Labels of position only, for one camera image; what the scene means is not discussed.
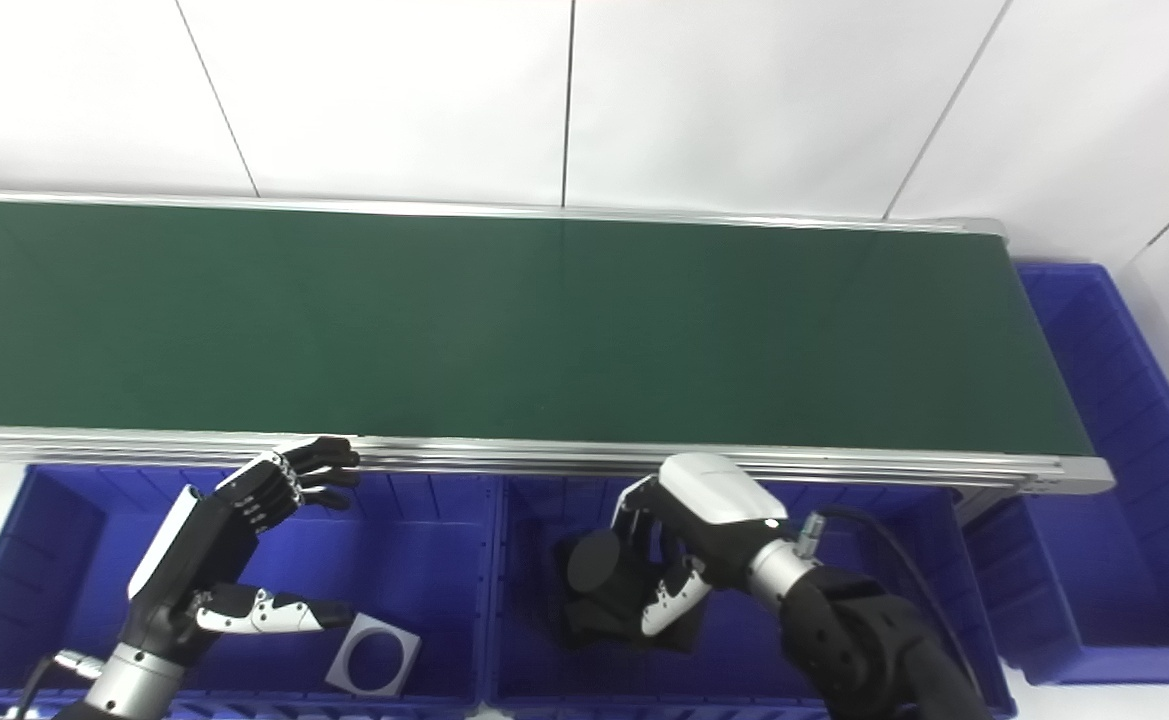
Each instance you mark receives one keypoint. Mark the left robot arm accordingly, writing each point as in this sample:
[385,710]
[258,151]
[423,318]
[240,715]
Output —
[129,685]

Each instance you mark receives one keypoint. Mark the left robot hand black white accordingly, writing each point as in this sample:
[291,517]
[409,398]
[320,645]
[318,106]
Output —
[194,560]

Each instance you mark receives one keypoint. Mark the green conveyor belt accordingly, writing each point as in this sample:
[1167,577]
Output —
[844,465]
[544,330]

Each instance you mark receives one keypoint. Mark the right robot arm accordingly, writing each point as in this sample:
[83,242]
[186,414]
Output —
[864,640]

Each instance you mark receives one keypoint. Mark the blue plastic bin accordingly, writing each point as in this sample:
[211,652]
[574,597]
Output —
[424,560]
[1104,600]
[924,540]

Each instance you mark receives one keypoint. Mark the grey square plate round hole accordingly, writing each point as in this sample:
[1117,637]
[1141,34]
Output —
[344,668]

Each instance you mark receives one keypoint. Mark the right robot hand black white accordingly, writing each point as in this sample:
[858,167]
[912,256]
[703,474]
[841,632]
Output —
[719,495]

